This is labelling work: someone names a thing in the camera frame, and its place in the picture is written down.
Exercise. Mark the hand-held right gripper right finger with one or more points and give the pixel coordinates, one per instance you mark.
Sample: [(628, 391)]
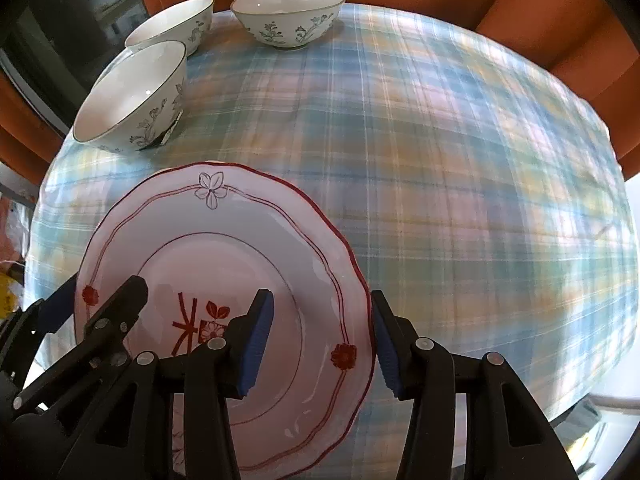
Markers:
[(386, 355)]

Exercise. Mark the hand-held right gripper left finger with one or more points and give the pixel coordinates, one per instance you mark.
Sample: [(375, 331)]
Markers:
[(255, 345)]

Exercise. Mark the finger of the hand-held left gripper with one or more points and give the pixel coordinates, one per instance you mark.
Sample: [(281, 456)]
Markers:
[(127, 300), (60, 302)]

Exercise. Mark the red rimmed pink plate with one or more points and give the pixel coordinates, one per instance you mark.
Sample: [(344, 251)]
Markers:
[(250, 240)]

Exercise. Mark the floral bowl with base label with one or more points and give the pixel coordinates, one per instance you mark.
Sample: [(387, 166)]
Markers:
[(125, 90)]

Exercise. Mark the white blue floral bowl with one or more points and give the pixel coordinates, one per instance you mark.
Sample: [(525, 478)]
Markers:
[(170, 22), (287, 2)]

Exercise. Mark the yellow packet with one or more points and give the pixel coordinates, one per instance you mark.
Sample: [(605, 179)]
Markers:
[(9, 300)]

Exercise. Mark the orange plastic bag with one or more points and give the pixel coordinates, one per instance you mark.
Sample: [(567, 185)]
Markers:
[(12, 230)]

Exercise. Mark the plaid tablecloth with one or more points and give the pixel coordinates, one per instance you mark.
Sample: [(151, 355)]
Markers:
[(425, 185)]

